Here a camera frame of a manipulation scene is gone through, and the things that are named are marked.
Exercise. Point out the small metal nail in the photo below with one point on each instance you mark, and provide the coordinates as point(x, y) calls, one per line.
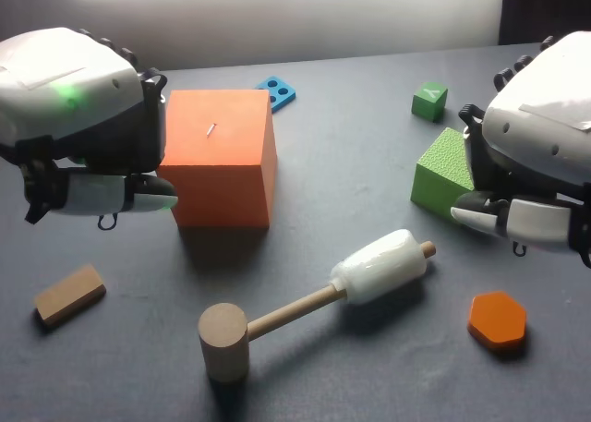
point(211, 129)

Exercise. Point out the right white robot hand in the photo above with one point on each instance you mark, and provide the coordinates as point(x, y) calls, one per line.
point(540, 131)

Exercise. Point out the small green letter cube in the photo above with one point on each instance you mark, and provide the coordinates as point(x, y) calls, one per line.
point(428, 103)

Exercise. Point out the dark curtain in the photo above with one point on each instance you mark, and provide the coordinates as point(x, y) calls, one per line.
point(545, 6)

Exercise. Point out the grey table cloth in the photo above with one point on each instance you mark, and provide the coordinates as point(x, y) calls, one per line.
point(369, 385)

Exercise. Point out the large orange cube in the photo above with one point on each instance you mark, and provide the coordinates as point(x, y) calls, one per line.
point(221, 191)

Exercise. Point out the blue square block with holes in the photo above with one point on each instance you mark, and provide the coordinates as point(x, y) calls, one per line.
point(276, 92)

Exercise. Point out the orange hexagon block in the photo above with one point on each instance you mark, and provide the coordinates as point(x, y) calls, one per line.
point(498, 318)

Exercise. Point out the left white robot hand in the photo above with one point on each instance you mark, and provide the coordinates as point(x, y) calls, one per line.
point(69, 94)

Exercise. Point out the large green textured cube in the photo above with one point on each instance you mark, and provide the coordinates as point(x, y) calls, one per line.
point(438, 172)

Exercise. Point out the tan wooden rectangular block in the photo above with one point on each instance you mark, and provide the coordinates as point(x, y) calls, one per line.
point(69, 295)

